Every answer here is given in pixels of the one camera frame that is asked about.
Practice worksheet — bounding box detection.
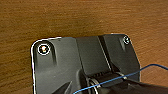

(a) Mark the thin blue cable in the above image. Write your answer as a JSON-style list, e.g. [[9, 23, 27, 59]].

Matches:
[[72, 63, 168, 94]]

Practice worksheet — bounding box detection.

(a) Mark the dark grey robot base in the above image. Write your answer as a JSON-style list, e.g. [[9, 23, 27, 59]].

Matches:
[[30, 33, 145, 94]]

